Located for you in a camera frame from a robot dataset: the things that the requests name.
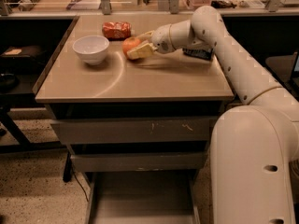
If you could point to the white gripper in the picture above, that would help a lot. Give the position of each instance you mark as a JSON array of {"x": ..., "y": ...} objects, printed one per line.
[{"x": 161, "y": 38}]

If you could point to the white bowl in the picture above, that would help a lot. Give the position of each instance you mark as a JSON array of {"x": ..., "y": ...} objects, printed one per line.
[{"x": 91, "y": 49}]

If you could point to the blue soda can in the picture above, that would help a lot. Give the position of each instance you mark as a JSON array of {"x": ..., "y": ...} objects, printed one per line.
[{"x": 198, "y": 53}]

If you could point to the open grey bottom drawer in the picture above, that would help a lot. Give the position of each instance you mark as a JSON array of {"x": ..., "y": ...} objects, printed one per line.
[{"x": 157, "y": 197}]

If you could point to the grey top drawer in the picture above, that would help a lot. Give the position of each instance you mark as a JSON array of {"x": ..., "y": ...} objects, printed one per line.
[{"x": 143, "y": 130}]

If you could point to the orange fruit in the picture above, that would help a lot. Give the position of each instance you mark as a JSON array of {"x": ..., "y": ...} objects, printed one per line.
[{"x": 128, "y": 46}]

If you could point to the orange chip bag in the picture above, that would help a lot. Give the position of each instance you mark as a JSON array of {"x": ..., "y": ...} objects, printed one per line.
[{"x": 116, "y": 30}]

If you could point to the grey middle drawer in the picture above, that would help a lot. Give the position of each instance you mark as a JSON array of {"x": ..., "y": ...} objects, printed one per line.
[{"x": 139, "y": 161}]

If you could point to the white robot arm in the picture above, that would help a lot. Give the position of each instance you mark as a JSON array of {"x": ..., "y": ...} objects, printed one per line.
[{"x": 252, "y": 144}]

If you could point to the grey drawer cabinet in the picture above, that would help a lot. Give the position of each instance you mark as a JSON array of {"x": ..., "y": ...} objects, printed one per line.
[{"x": 162, "y": 86}]

